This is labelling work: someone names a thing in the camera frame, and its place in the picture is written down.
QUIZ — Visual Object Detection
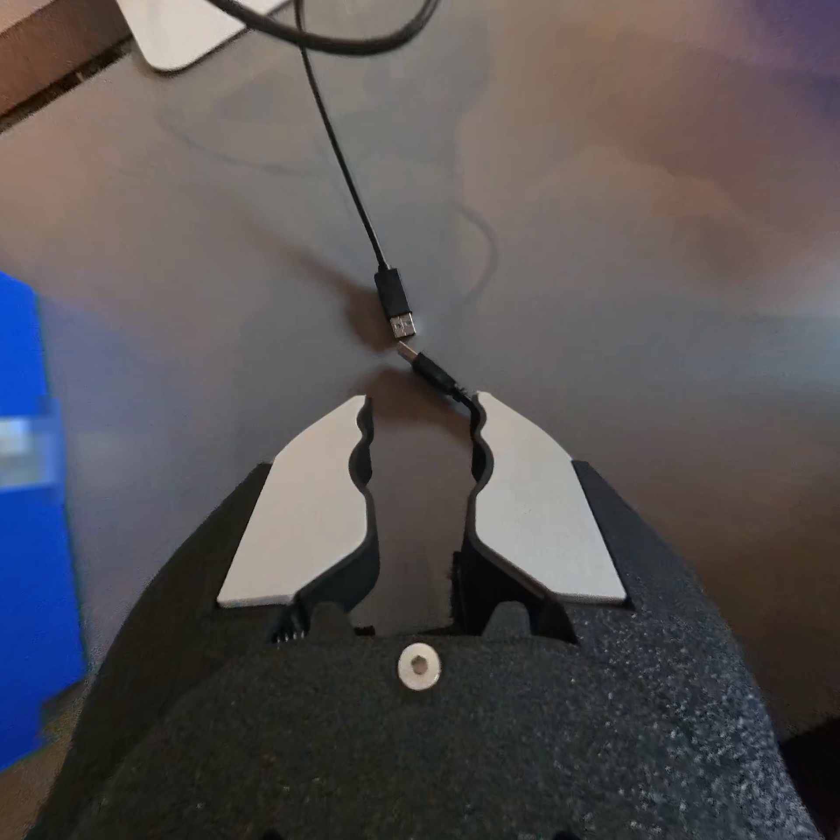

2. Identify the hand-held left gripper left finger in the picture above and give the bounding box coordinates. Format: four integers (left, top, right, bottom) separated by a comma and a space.
216, 394, 383, 613

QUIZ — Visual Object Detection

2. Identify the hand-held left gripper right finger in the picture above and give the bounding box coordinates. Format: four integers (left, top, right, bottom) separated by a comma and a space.
455, 390, 630, 607

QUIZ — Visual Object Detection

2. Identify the black usb hub cable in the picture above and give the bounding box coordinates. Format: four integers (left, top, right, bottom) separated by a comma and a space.
397, 342, 476, 413

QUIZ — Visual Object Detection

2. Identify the blue plastic bin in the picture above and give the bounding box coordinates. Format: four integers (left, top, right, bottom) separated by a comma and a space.
0, 268, 89, 778

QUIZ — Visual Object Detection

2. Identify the white document stand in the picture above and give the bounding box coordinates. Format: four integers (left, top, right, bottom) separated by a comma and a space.
115, 0, 292, 74

